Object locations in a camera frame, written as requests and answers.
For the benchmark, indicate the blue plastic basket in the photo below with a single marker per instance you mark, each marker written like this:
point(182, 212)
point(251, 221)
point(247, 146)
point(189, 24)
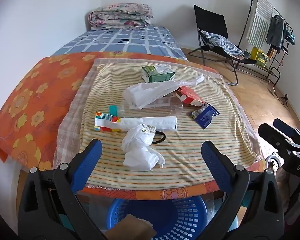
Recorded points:
point(177, 217)

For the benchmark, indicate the black folding chair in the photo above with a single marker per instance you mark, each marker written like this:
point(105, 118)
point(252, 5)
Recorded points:
point(210, 20)

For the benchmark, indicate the striped chair cushion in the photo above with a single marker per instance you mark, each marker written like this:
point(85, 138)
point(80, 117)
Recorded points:
point(222, 43)

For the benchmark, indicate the large white plastic bag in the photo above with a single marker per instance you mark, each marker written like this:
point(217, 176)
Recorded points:
point(145, 93)

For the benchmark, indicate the green striped towel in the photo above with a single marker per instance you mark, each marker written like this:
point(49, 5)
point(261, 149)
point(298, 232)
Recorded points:
point(260, 20)

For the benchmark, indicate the bed with blue plaid sheet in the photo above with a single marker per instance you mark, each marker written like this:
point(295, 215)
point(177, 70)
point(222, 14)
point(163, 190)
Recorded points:
point(120, 42)

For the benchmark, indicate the beige checkered cloth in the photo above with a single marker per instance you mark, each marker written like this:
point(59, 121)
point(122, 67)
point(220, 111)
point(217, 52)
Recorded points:
point(72, 120)

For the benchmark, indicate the green drink carton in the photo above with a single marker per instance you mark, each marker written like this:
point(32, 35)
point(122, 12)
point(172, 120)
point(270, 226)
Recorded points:
point(155, 76)

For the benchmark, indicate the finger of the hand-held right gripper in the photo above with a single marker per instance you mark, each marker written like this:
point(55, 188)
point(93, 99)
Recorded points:
point(272, 136)
point(286, 127)

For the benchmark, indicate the black hair band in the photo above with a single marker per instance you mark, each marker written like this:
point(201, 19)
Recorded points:
point(164, 137)

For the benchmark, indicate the dark blue foil packet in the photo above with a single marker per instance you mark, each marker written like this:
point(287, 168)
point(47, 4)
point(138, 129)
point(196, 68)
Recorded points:
point(205, 116)

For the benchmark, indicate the folded floral quilt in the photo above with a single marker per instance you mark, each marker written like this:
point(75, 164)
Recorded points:
point(120, 17)

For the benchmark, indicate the clear bottle with teal cap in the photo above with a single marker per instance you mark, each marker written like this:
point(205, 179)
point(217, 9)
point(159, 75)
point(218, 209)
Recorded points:
point(162, 107)

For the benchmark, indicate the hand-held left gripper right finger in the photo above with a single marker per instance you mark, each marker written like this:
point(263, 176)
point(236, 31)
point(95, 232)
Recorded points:
point(217, 165)

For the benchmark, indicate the teal garment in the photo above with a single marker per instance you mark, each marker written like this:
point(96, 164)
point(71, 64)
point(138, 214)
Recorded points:
point(290, 36)

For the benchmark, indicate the colourful white tube package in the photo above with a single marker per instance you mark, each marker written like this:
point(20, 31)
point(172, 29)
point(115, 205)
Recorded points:
point(155, 123)

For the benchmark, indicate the orange floral tablecloth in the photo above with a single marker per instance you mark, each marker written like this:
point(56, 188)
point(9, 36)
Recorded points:
point(27, 92)

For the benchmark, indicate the dark grey jacket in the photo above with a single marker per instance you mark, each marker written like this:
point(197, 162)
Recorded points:
point(276, 32)

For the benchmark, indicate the yellow plastic crate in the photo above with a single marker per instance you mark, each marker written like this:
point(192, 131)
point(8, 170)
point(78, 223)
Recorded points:
point(258, 56)

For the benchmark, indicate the black clothes rack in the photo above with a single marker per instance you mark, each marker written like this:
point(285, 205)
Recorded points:
point(248, 12)

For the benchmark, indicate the colourful patterned paper packet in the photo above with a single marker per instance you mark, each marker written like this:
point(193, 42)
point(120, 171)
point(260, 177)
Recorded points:
point(106, 122)

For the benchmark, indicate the brown cardboard piece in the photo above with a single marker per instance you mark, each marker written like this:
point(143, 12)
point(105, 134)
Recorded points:
point(132, 227)

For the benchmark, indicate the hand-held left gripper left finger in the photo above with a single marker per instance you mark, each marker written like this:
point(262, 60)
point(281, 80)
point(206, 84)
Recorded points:
point(86, 162)

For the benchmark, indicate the red paper carton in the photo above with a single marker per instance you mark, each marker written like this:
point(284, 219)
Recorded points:
point(190, 97)

